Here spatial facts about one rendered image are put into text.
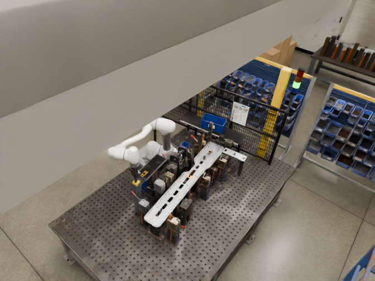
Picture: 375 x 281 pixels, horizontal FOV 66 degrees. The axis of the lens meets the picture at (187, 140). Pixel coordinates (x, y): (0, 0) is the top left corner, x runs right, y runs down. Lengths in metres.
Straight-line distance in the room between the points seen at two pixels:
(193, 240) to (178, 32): 2.92
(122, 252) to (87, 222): 0.53
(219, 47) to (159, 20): 0.10
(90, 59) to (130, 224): 3.05
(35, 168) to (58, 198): 4.33
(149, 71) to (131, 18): 0.05
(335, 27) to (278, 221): 6.06
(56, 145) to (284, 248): 3.99
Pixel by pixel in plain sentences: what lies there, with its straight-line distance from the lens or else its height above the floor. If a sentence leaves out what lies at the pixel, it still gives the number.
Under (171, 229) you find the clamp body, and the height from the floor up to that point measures 0.94.
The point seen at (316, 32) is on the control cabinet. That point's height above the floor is 0.65.
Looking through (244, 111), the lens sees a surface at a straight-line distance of 3.64.
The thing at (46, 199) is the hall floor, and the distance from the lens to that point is 4.56.
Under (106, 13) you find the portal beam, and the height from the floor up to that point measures 3.32.
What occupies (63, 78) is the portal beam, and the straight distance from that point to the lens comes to 0.17.
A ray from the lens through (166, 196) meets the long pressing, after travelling 3.01.
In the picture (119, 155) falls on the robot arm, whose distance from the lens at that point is 2.67.
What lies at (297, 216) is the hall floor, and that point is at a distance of 4.47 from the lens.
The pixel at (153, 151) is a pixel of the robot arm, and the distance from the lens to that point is 3.55.
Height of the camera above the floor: 3.37
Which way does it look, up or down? 41 degrees down
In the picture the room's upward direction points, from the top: 4 degrees clockwise
